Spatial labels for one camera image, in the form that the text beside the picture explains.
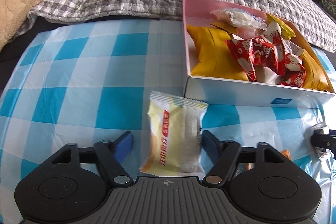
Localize dark chocolate truffle packet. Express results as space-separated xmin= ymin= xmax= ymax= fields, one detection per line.
xmin=310 ymin=123 xmax=335 ymax=160

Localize cream yellow snack packet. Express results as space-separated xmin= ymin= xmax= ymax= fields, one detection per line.
xmin=139 ymin=91 xmax=208 ymax=177

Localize large yellow packet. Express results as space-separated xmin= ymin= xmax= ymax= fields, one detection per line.
xmin=300 ymin=50 xmax=333 ymax=93
xmin=186 ymin=25 xmax=249 ymax=81

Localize small red white packet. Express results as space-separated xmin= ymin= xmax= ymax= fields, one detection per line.
xmin=280 ymin=53 xmax=306 ymax=88

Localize red white snack packet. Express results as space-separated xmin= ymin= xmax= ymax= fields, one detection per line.
xmin=226 ymin=35 xmax=280 ymax=82

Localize small yellow packet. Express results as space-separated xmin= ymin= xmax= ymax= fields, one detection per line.
xmin=266 ymin=13 xmax=296 ymax=40

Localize pink clear snack packet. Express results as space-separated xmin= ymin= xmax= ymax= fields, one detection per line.
xmin=236 ymin=28 xmax=264 ymax=39

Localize white printed snack packet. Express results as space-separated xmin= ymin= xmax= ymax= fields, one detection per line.
xmin=255 ymin=66 xmax=281 ymax=85

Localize blue checkered tablecloth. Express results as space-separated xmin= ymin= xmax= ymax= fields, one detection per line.
xmin=1 ymin=19 xmax=335 ymax=223

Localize pink white cardboard box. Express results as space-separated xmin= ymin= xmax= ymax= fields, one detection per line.
xmin=182 ymin=0 xmax=335 ymax=109

